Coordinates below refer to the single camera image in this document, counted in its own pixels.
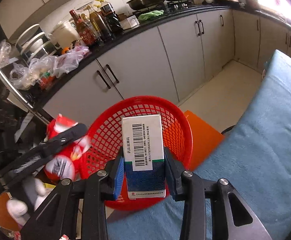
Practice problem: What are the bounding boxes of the red white plastic bag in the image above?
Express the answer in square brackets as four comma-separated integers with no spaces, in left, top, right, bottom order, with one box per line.
[44,114,91,182]

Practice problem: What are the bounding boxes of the blue white medicine box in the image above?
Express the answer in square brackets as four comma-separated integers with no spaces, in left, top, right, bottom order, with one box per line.
[122,114,166,199]

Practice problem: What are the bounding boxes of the lower kitchen cabinets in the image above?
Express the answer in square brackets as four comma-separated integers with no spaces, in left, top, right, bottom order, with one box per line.
[39,6,291,125]

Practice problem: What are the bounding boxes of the left white gloved hand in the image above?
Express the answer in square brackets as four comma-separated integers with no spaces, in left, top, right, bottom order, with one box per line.
[6,177,52,227]

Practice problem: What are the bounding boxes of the red mesh basket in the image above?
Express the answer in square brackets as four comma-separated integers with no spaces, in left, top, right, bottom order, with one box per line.
[80,96,193,211]

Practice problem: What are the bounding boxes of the blue table cloth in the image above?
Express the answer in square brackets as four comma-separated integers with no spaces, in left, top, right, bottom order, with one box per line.
[108,50,291,239]

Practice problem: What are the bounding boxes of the clear plastic bags pile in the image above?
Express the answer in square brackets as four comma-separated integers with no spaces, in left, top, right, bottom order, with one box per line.
[9,46,89,90]

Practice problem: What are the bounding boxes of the orange stool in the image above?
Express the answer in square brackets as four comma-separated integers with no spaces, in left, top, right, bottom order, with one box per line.
[184,110,225,171]

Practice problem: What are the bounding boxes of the red label sauce bottle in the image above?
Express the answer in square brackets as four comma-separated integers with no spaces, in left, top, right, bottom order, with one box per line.
[70,10,96,47]

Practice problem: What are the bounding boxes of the white dish rack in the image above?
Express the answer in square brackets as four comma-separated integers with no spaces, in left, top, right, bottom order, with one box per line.
[15,24,57,64]

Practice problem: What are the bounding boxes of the yellow oil bottle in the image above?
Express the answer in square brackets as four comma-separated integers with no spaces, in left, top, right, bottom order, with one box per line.
[86,4,112,42]

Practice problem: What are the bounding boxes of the dark soy sauce bottle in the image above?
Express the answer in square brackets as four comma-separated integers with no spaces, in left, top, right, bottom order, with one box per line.
[100,0,124,36]

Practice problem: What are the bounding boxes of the green cloth on counter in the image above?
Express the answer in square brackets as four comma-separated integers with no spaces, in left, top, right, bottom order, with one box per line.
[138,10,164,22]

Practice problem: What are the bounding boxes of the steel frying pan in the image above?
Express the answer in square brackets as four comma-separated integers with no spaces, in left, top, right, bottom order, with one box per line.
[127,0,165,11]

